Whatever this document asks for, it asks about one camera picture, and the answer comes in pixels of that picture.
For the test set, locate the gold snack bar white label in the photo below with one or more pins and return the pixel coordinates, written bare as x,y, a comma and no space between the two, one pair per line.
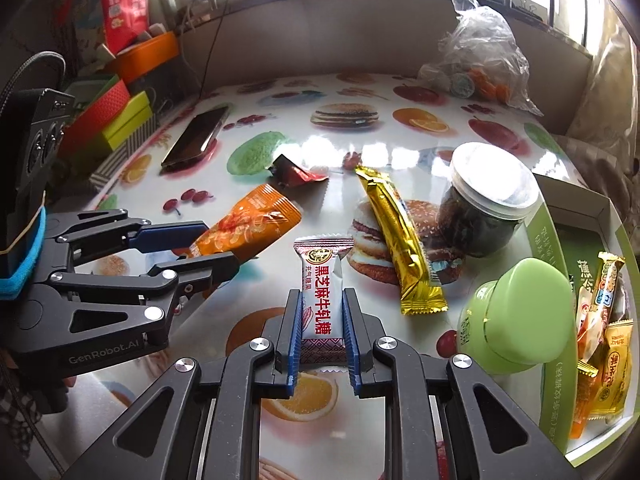
611,272

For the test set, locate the red box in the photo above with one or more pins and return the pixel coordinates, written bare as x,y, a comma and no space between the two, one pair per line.
100,105

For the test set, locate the black white striped box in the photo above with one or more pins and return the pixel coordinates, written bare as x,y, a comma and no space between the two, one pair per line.
120,160

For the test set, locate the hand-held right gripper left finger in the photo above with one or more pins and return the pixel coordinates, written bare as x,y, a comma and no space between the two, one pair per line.
295,340

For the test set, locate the cream patterned curtain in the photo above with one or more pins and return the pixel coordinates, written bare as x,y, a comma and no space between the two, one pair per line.
610,110

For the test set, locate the lime green box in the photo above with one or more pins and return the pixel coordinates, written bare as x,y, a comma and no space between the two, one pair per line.
125,120

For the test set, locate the red snack bag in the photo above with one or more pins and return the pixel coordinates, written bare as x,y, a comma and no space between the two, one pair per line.
125,5

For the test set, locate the plain gold snack bar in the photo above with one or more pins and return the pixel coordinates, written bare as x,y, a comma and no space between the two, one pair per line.
400,240

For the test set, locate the red candy wrapper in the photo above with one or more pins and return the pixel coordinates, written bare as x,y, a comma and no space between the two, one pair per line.
292,170

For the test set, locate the orange snack packet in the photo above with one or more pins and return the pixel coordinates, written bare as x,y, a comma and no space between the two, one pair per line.
255,215

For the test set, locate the clear plastic bag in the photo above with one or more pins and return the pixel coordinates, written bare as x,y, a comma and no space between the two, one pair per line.
480,35

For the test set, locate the orange storage box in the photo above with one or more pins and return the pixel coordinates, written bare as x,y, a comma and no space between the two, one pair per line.
150,55

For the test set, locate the green cardboard box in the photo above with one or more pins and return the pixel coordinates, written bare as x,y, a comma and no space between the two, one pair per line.
550,240

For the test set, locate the small yellow snack packet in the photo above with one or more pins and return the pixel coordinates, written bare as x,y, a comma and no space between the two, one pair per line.
612,370

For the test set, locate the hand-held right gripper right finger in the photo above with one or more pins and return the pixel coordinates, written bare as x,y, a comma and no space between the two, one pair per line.
350,340

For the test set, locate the round green patterned packet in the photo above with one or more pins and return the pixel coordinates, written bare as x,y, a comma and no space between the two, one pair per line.
461,85

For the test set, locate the orange tangerine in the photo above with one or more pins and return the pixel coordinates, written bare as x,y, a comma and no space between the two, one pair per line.
487,82

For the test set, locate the white maroon candy packet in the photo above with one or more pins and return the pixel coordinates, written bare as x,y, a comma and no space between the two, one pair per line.
320,285

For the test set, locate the black smartphone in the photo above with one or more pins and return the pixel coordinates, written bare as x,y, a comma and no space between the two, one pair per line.
197,135

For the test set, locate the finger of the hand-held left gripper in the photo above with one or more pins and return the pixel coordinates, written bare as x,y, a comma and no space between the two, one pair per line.
170,236
210,267

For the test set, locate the orange and white drink pouch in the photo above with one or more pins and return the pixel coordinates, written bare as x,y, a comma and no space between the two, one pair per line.
580,405

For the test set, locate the food print tablecloth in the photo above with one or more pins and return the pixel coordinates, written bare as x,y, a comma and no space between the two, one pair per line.
320,150

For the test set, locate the round jar with white lid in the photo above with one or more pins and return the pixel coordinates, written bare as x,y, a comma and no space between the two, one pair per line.
490,185

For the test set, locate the light green round container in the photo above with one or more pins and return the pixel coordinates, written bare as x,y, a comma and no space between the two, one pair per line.
520,310

